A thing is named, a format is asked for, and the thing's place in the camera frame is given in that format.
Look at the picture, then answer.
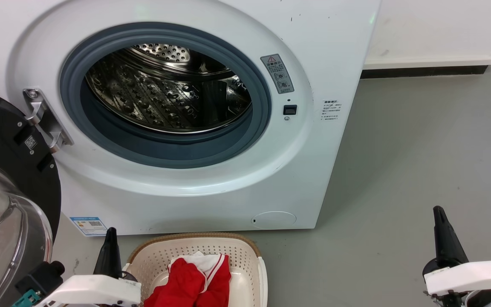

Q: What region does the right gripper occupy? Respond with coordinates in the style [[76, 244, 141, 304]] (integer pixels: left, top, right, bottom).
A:
[[423, 206, 491, 307]]

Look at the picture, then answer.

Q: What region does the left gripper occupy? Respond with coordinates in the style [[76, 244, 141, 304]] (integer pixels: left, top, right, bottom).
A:
[[93, 227, 139, 282]]

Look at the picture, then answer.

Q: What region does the red garment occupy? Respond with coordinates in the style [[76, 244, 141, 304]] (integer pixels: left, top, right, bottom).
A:
[[144, 252, 232, 307]]

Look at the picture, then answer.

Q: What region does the cream perforated laundry basket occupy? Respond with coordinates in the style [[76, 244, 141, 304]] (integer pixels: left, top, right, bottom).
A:
[[122, 232, 268, 307]]

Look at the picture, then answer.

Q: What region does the black washer door with glass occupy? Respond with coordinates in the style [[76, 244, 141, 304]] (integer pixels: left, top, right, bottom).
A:
[[0, 87, 62, 307]]

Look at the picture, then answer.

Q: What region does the stainless steel washing machine drum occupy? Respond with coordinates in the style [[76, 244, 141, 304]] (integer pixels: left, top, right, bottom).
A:
[[85, 43, 253, 133]]

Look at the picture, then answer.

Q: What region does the blue energy label sticker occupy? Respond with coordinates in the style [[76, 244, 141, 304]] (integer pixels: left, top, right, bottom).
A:
[[69, 216, 108, 236]]

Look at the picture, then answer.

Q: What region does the teal connector plug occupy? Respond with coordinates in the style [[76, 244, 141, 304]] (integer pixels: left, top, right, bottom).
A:
[[12, 290, 41, 307]]

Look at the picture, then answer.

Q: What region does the grey rubber door gasket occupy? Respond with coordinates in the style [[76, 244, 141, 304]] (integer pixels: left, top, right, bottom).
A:
[[59, 22, 272, 169]]

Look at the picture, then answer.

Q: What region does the white front-loading washing machine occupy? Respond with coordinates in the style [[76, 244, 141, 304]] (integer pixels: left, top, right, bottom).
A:
[[0, 0, 382, 236]]

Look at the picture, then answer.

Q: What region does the metal door hinge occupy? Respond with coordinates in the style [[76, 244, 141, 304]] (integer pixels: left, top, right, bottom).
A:
[[23, 88, 74, 153]]

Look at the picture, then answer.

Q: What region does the round filter cover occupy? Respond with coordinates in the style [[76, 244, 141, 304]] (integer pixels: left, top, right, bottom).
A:
[[251, 211, 297, 229]]

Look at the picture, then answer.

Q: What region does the small printed text label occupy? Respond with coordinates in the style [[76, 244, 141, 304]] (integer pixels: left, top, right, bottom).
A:
[[321, 99, 342, 123]]

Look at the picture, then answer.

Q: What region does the grey warning sticker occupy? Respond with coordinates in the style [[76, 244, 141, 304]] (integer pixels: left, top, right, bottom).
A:
[[260, 54, 295, 94]]

